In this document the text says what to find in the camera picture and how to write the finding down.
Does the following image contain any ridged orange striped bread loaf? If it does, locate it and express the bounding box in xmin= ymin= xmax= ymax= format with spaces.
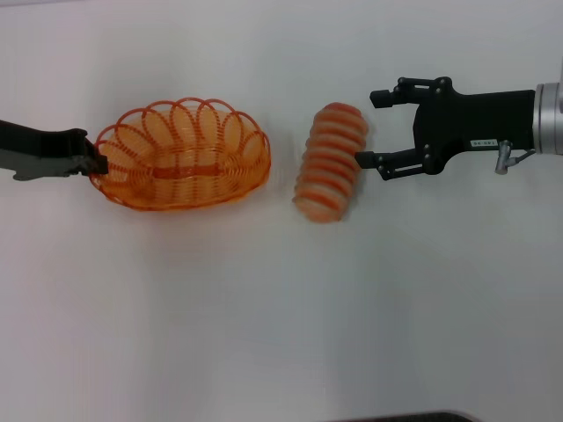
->
xmin=292 ymin=101 xmax=369 ymax=225

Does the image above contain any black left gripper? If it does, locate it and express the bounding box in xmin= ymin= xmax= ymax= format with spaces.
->
xmin=0 ymin=118 xmax=109 ymax=177

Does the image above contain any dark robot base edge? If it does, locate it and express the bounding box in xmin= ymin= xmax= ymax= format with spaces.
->
xmin=340 ymin=409 xmax=485 ymax=422

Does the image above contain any orange woven plastic basket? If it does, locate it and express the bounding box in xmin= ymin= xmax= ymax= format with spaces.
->
xmin=90 ymin=97 xmax=272 ymax=213

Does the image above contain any silver cable plug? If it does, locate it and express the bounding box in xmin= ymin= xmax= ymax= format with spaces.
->
xmin=494 ymin=140 xmax=537 ymax=175

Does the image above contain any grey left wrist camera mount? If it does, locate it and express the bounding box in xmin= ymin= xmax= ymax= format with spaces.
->
xmin=0 ymin=147 xmax=84 ymax=182

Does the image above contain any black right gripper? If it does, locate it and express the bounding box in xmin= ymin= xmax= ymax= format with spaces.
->
xmin=355 ymin=76 xmax=537 ymax=182

